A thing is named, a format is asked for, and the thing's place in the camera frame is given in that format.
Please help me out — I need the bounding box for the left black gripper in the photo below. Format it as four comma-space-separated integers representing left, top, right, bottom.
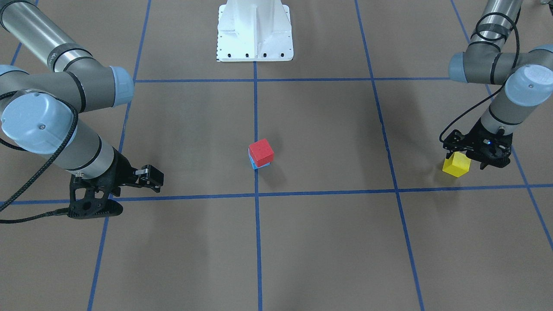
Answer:
442, 120, 513, 170

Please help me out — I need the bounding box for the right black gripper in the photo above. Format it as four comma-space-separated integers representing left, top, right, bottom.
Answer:
89, 149, 164, 193

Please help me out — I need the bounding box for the yellow block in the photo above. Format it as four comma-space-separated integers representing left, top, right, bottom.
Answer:
442, 152, 471, 178

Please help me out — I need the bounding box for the red block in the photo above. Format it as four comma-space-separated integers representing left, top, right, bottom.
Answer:
248, 139, 274, 166

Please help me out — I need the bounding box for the blue block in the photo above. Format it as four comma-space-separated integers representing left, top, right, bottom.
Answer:
249, 157, 271, 170

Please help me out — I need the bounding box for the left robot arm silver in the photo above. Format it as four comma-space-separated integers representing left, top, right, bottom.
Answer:
440, 0, 553, 169

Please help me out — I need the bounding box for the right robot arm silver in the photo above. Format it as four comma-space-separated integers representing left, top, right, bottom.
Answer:
1, 0, 164, 194

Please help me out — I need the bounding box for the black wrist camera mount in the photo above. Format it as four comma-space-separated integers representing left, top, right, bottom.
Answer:
67, 176, 123, 220

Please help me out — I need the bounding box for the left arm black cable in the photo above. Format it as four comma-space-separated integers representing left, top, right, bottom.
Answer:
439, 9, 521, 145

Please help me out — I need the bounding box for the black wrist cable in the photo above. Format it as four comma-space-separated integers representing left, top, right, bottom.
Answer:
0, 91, 79, 224

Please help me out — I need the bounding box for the white pedestal column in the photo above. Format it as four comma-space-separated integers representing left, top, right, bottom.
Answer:
216, 0, 294, 62

